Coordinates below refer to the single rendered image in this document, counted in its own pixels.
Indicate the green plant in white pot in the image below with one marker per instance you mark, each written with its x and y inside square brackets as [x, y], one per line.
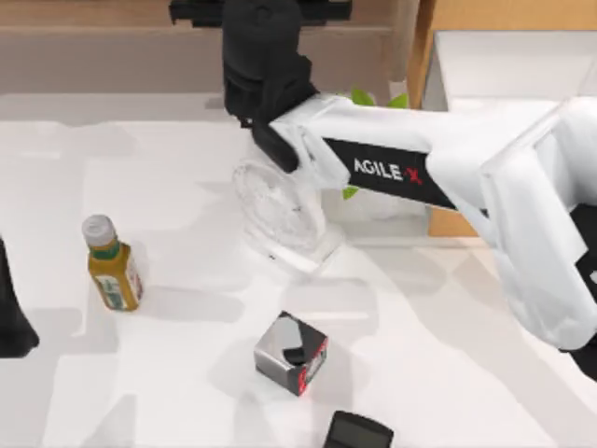
[360, 97]

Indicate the black calculator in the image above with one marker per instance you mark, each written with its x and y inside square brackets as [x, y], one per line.
[359, 431]

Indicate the white desk fan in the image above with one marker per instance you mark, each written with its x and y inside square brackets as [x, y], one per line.
[280, 214]

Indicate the wooden cupboard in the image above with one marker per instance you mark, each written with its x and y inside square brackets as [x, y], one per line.
[422, 56]

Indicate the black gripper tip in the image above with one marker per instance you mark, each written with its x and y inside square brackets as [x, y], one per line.
[11, 317]

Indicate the yellow bottle with white cap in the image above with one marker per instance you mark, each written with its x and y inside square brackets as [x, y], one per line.
[114, 275]

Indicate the silver and black box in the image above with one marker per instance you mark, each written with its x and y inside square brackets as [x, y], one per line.
[280, 354]

